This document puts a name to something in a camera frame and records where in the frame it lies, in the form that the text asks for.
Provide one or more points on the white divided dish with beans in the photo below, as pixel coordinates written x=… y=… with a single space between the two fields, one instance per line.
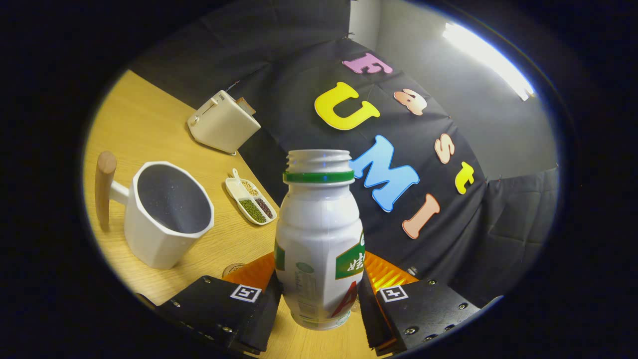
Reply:
x=254 y=212

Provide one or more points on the round cork coaster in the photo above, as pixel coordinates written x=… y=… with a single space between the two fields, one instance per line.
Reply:
x=232 y=269

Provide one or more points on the white juice bottle green label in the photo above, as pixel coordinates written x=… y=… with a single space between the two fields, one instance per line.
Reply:
x=319 y=224

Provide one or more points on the cream toaster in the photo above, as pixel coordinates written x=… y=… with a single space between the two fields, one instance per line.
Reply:
x=224 y=127

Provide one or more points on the black backdrop cloth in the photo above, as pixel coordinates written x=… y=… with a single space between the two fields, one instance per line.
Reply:
x=279 y=50

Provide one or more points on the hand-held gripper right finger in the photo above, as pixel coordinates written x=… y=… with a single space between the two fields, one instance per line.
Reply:
x=371 y=319

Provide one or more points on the ceiling light strip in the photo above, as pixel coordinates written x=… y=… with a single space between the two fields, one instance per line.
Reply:
x=488 y=60

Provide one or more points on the wooden table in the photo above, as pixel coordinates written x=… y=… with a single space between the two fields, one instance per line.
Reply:
x=149 y=124

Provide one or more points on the toast slice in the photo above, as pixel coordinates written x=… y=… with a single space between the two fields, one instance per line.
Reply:
x=245 y=105

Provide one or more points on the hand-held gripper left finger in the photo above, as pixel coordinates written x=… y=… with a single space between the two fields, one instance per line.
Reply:
x=266 y=319

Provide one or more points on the small white spoon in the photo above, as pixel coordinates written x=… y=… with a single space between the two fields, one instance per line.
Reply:
x=237 y=177

